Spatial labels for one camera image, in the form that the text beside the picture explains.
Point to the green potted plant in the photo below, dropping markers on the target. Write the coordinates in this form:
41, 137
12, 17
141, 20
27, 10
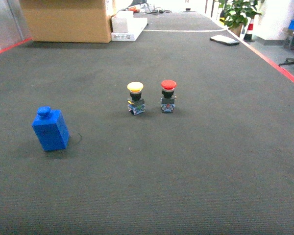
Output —
237, 12

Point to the red white traffic cone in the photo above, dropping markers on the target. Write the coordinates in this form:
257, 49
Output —
249, 31

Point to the blue block part with knob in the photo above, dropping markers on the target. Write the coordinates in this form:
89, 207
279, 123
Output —
50, 128

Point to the large cardboard box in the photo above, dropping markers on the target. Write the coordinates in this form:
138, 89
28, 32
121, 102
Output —
69, 21

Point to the small white box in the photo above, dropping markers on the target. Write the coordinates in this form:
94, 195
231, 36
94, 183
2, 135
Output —
123, 21

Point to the dark flat tablet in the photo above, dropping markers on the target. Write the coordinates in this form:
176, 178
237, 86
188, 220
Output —
224, 40

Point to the yellow mushroom push button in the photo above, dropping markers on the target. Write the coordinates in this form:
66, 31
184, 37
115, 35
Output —
136, 104

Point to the white flat box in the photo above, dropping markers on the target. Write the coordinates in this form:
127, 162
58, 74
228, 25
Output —
139, 26

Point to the red mushroom push button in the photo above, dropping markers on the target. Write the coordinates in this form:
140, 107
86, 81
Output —
168, 98

